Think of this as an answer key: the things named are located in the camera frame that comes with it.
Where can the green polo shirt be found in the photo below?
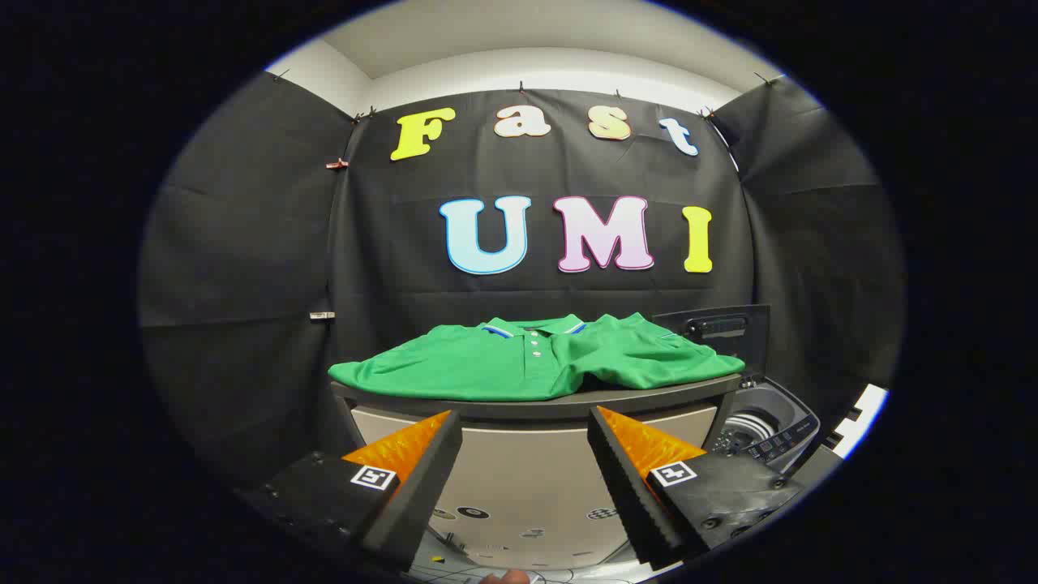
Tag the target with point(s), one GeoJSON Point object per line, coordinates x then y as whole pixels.
{"type": "Point", "coordinates": [454, 365]}

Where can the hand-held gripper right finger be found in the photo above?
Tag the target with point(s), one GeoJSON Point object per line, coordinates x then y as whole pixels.
{"type": "Point", "coordinates": [628, 487]}

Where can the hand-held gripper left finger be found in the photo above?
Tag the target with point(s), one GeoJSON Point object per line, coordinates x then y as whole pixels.
{"type": "Point", "coordinates": [422, 487]}

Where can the grey washing machine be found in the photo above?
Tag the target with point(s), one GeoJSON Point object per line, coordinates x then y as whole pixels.
{"type": "Point", "coordinates": [770, 414]}

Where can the black backdrop cloth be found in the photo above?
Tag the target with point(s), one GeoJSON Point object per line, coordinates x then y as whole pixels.
{"type": "Point", "coordinates": [389, 243]}

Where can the row of dark cloth clips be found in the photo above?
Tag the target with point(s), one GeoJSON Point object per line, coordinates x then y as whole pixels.
{"type": "Point", "coordinates": [521, 86]}

